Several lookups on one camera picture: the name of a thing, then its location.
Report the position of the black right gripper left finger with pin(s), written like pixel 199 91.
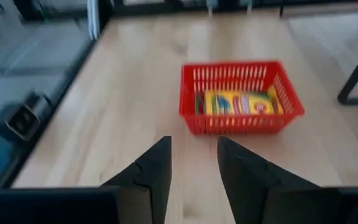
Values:
pixel 148 186

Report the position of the black metal leg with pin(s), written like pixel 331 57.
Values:
pixel 357 74

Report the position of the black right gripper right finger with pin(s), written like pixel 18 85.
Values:
pixel 259 189

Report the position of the yellow green crayon box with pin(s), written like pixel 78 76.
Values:
pixel 238 104

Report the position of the red plastic basket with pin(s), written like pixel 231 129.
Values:
pixel 241 124

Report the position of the silver metal bracket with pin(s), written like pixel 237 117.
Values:
pixel 93 18

